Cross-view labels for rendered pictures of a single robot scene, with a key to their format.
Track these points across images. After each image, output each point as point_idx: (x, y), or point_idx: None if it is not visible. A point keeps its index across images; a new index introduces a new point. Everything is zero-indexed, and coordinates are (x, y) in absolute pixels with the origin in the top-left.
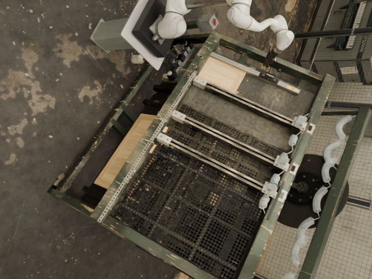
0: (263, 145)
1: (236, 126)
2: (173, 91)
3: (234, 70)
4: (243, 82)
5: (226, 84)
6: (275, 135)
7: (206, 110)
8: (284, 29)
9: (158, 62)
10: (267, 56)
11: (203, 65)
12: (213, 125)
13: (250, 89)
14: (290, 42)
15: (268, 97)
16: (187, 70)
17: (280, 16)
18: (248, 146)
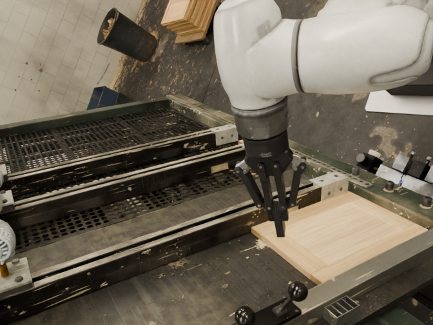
0: (73, 229)
1: (165, 209)
2: (322, 153)
3: (349, 262)
4: (290, 273)
5: (299, 228)
6: (59, 260)
7: (245, 187)
8: (303, 19)
9: (382, 100)
10: (290, 189)
11: (395, 210)
12: (202, 186)
13: (248, 275)
14: (215, 46)
15: (183, 306)
16: (379, 178)
17: (406, 6)
18: (94, 187)
